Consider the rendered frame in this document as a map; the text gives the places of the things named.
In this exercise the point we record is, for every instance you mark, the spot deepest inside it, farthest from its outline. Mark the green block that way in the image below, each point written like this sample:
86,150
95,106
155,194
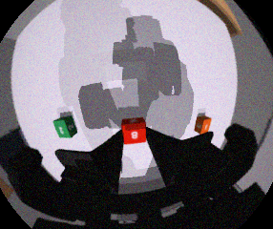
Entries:
65,126

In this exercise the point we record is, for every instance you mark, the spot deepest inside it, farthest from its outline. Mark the orange block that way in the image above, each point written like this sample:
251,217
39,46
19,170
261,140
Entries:
202,124

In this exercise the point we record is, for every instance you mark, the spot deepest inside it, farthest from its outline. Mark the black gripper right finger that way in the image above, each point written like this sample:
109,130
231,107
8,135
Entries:
169,152

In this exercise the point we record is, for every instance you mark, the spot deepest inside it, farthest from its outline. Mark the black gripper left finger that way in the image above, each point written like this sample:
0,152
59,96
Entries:
104,161

